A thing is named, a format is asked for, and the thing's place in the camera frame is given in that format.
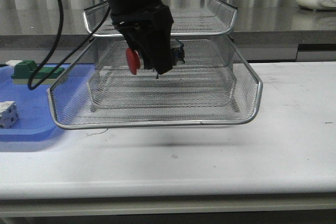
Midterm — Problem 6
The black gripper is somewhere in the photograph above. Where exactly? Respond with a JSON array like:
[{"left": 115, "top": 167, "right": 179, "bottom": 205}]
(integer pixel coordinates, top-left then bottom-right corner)
[{"left": 110, "top": 4, "right": 174, "bottom": 74}]

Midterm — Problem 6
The red emergency stop push button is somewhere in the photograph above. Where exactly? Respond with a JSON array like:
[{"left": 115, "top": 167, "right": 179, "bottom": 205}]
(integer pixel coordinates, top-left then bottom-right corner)
[{"left": 125, "top": 39, "right": 186, "bottom": 75}]

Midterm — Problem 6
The silver mesh tray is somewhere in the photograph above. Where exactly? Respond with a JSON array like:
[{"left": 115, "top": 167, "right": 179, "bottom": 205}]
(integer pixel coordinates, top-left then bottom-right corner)
[
  {"left": 83, "top": 0, "right": 237, "bottom": 37},
  {"left": 88, "top": 65, "right": 236, "bottom": 109},
  {"left": 48, "top": 35, "right": 263, "bottom": 130}
]

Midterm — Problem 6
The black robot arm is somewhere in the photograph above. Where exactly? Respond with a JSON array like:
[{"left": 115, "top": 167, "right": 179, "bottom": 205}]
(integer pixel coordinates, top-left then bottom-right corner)
[{"left": 107, "top": 0, "right": 173, "bottom": 74}]

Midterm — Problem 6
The silver mesh top tray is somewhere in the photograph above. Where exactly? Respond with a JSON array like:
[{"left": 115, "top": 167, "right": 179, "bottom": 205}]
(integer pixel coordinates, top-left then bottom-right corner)
[{"left": 83, "top": 0, "right": 237, "bottom": 37}]

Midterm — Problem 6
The silver mesh bottom tray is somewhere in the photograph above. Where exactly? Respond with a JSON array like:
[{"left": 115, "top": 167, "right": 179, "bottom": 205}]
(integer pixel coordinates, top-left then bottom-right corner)
[{"left": 88, "top": 65, "right": 236, "bottom": 109}]

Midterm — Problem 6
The blue plastic tray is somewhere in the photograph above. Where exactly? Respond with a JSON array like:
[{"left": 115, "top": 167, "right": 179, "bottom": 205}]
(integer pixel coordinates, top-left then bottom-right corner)
[{"left": 1, "top": 64, "right": 94, "bottom": 141}]

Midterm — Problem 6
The grey stone counter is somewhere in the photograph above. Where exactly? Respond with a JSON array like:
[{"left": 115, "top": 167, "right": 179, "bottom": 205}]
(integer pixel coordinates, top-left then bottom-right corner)
[{"left": 1, "top": 7, "right": 335, "bottom": 63}]

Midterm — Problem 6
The green electrical module block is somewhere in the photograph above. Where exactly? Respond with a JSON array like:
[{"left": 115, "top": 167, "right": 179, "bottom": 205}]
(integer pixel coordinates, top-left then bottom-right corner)
[{"left": 11, "top": 60, "right": 65, "bottom": 85}]

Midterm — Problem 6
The white terminal block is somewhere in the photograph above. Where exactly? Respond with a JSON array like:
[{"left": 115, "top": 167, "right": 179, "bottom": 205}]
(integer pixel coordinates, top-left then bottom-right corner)
[{"left": 0, "top": 101, "right": 18, "bottom": 129}]

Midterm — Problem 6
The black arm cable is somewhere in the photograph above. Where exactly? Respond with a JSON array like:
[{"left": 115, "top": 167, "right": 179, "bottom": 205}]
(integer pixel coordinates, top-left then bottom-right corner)
[{"left": 27, "top": 0, "right": 111, "bottom": 91}]

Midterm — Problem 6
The thin wire scrap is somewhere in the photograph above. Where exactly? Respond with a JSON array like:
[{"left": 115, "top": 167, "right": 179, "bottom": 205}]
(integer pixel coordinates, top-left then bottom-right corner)
[{"left": 86, "top": 129, "right": 108, "bottom": 136}]

